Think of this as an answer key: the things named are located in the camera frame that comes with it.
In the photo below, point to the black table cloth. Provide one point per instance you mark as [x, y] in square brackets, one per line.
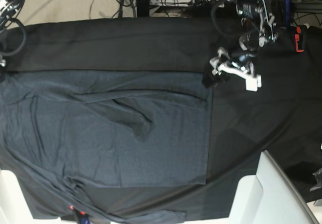
[283, 116]

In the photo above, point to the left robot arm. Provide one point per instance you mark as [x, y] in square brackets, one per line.
[257, 30]

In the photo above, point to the blue handled clamp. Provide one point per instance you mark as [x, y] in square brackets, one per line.
[284, 6]

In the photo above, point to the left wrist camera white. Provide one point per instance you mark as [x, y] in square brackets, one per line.
[252, 84]

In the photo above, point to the dark grey T-shirt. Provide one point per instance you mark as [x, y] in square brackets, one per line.
[65, 131]

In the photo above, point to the red black clamp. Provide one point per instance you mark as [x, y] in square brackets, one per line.
[300, 38]

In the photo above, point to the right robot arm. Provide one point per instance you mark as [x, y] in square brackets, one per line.
[10, 10]

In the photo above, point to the black stand post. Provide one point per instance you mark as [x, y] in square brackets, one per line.
[143, 8]

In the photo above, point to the white chair right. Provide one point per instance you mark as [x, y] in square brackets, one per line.
[269, 197]

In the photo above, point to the white power strip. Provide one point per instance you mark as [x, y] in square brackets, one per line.
[178, 3]

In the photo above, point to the blue clamp bottom edge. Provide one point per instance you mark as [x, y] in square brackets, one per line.
[80, 216]

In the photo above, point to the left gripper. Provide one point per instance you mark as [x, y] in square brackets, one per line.
[239, 63]

